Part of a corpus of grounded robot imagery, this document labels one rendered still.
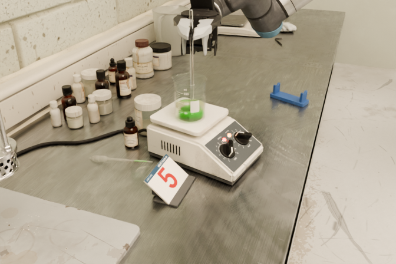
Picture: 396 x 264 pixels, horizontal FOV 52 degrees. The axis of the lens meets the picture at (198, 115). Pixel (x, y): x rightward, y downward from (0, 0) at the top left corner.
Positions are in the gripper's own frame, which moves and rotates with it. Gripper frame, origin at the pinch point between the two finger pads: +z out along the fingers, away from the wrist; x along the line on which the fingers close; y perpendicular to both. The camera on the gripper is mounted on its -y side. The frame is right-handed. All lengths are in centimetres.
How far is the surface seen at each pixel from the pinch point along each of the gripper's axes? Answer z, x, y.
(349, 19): -140, -59, 31
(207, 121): 0.6, -2.8, 17.1
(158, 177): 12.0, 4.6, 22.6
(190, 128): 4.1, 0.0, 17.1
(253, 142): -0.9, -11.8, 22.3
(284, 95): -31.0, -20.1, 25.3
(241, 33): -89, -7, 25
